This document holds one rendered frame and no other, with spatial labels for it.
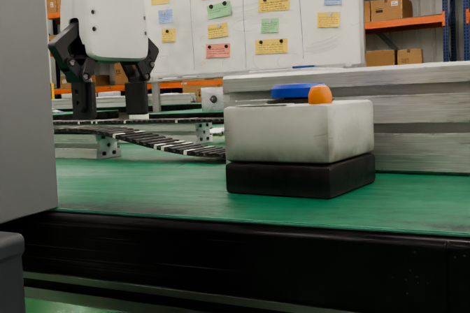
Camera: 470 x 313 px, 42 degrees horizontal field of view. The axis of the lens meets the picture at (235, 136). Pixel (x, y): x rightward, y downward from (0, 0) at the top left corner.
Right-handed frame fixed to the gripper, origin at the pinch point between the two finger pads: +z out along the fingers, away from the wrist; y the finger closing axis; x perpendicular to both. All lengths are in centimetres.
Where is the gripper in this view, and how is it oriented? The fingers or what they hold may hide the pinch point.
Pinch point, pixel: (112, 106)
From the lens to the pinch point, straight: 72.5
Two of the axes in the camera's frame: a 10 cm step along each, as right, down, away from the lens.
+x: 8.4, 0.0, -5.5
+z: 0.4, 10.0, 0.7
